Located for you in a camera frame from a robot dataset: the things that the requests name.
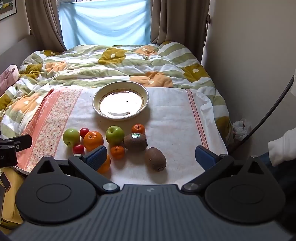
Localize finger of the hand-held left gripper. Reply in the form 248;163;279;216
0;134;33;153

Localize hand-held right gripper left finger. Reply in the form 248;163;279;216
29;146;121;194

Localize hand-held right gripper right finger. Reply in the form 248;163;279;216
181;146;267;194

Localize large orange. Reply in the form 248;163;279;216
83;131;104;151
97;154;111;175

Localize small mandarin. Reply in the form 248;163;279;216
132;124;146;135
110;146;126;160

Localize green apple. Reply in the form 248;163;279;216
106;126;125;145
63;128;81;147

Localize plain brown kiwi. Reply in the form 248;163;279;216
145;147;167;172

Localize cream ceramic bowl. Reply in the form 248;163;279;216
92;81;149;121

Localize person's right forearm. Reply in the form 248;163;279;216
268;128;296;167

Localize brown kiwi with sticker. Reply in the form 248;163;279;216
123;133;148;153

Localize yellow bag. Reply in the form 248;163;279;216
0;167;26;230

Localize white plastic bag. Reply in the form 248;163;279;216
232;119;252;142

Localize white towel with pink border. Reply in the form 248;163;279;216
16;86;228;183

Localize pink plush toy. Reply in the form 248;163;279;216
0;65;19;98

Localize floral striped blanket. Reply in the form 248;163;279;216
0;41;235;144

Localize beige bed side panel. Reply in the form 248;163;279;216
0;35;33;70

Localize beige curtain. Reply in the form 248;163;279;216
150;0;211;61
24;0;67;51

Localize light blue window cloth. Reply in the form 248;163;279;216
58;0;152;50

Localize black cable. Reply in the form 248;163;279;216
228;74;296;153

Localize framed wall picture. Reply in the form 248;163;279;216
0;0;18;22

